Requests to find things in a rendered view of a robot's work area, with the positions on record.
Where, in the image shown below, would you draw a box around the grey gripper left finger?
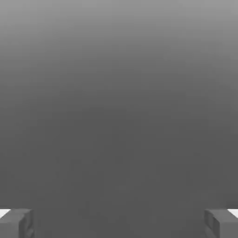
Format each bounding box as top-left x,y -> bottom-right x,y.
0,208 -> 35,238

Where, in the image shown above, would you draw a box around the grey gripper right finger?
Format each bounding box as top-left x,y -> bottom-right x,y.
203,208 -> 238,238

